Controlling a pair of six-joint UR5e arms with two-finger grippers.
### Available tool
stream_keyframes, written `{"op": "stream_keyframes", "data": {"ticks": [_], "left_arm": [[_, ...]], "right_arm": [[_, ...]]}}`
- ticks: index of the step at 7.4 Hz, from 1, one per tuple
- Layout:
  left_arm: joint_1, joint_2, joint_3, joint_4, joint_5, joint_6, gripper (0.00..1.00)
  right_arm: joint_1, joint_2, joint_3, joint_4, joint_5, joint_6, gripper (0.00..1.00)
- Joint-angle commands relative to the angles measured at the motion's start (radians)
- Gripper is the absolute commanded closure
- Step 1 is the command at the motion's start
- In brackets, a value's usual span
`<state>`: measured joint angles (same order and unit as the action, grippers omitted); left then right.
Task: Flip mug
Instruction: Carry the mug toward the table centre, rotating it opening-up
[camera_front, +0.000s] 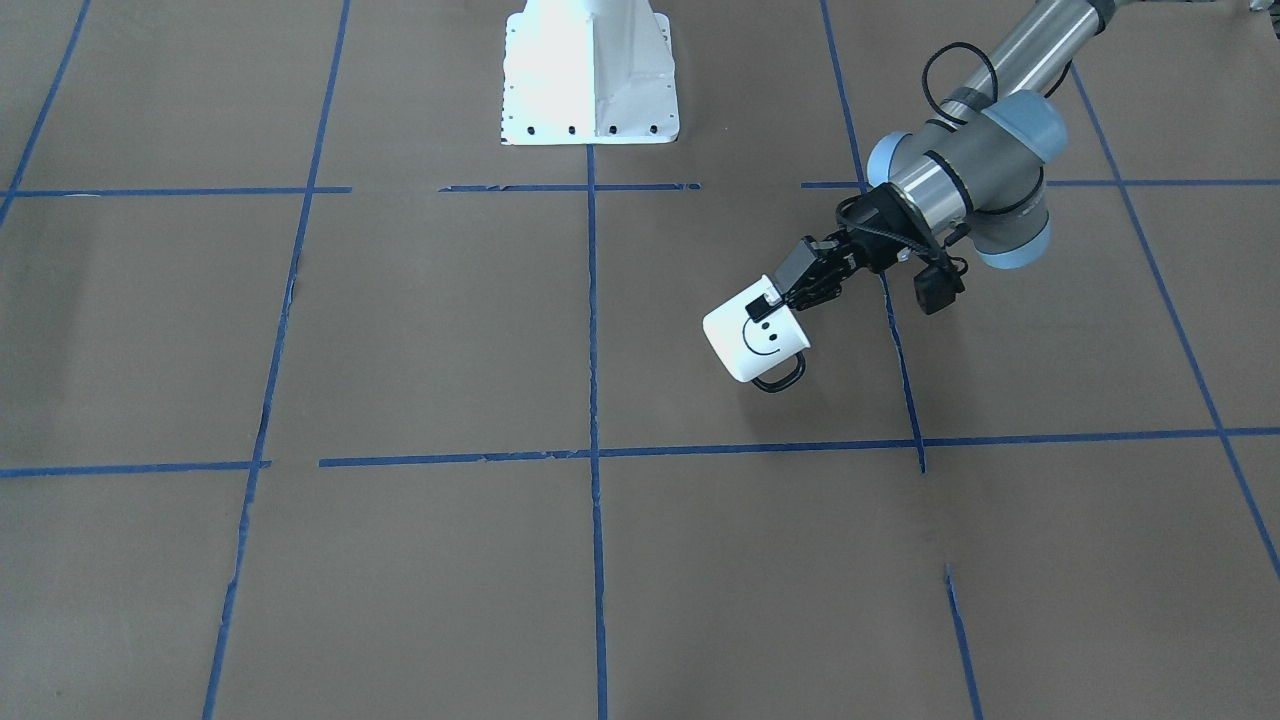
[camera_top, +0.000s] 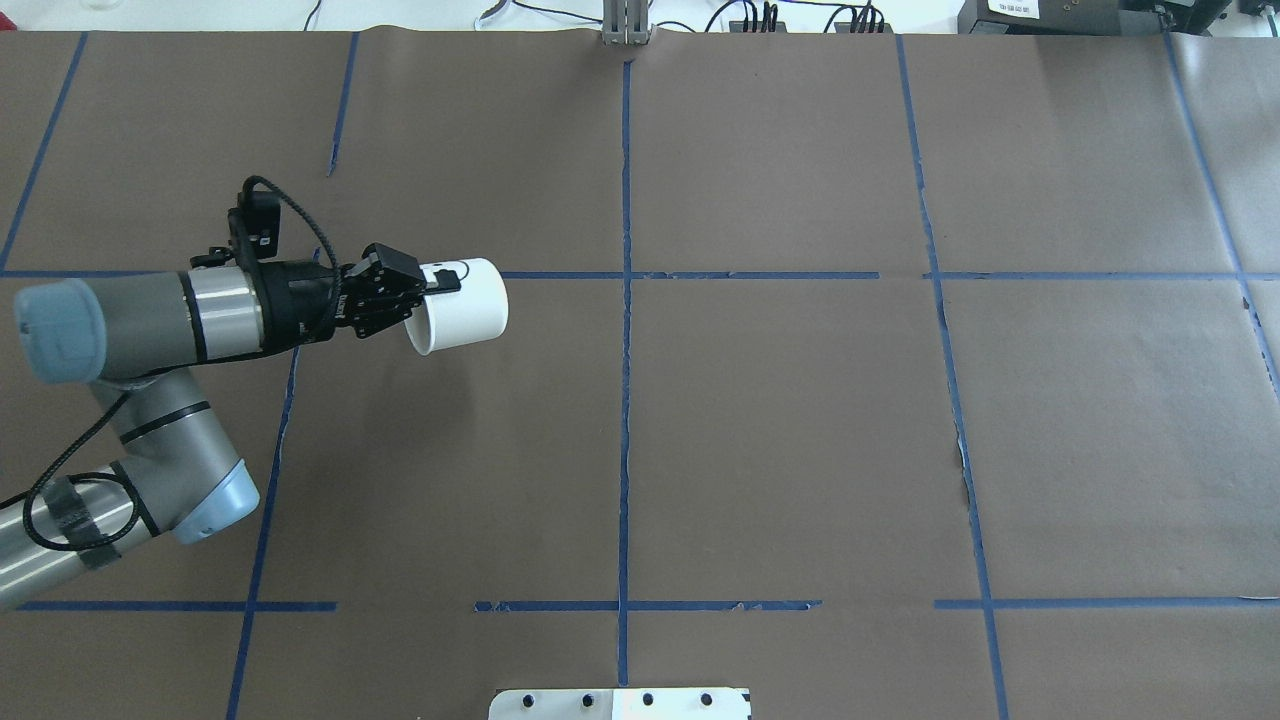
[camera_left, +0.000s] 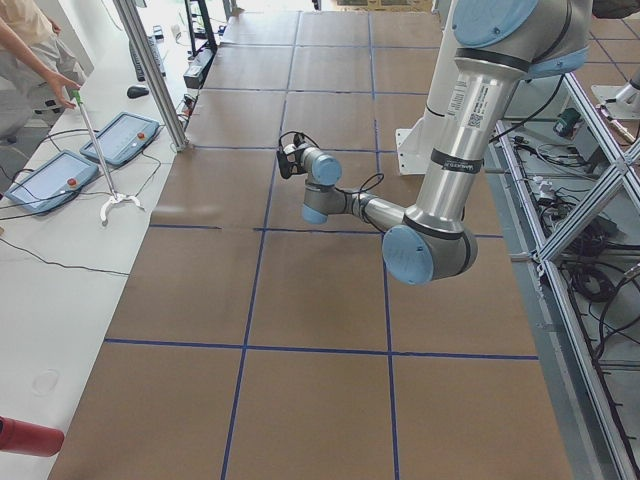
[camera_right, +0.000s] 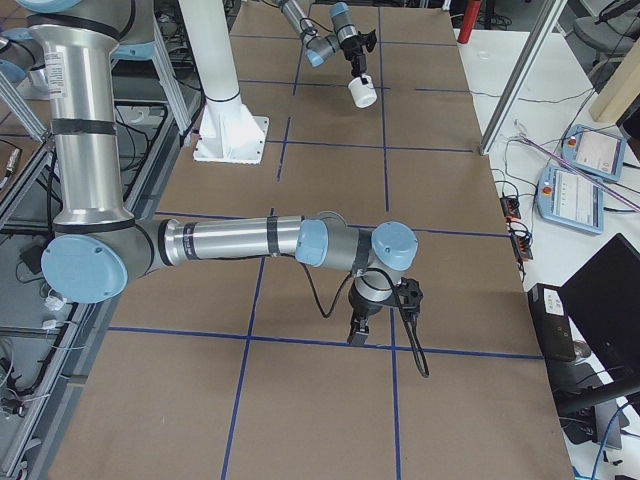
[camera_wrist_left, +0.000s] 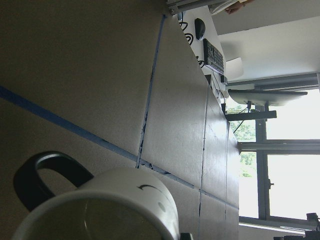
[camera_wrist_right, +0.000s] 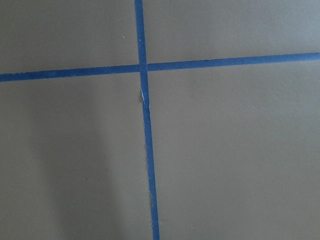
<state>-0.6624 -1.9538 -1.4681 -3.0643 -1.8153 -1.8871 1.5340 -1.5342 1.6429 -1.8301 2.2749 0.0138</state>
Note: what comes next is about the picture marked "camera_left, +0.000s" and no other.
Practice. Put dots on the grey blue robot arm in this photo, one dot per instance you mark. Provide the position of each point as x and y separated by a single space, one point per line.
494 45

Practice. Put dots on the red bottle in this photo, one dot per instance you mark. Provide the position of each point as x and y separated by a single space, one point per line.
30 439

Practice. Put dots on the aluminium truss frame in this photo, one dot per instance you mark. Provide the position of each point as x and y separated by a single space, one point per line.
575 204

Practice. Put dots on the person in beige clothes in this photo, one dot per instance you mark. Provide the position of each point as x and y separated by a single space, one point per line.
36 61

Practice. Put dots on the green power supply box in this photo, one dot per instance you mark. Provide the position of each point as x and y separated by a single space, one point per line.
566 122

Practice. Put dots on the near teach pendant tablet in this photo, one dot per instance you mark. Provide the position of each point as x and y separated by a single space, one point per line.
53 183

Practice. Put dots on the far teach pendant tablet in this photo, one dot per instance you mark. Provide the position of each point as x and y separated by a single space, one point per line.
125 136

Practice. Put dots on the black computer mouse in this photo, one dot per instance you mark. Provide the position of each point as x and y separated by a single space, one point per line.
137 91

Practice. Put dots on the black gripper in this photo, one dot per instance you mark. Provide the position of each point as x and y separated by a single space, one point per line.
292 165

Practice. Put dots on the teach pendant tablet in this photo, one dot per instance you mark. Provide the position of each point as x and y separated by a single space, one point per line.
53 183
125 136

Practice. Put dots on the white reach grabber tool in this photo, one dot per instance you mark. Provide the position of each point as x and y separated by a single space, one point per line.
115 197

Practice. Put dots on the aluminium frame post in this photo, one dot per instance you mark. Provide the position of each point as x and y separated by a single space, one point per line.
136 33

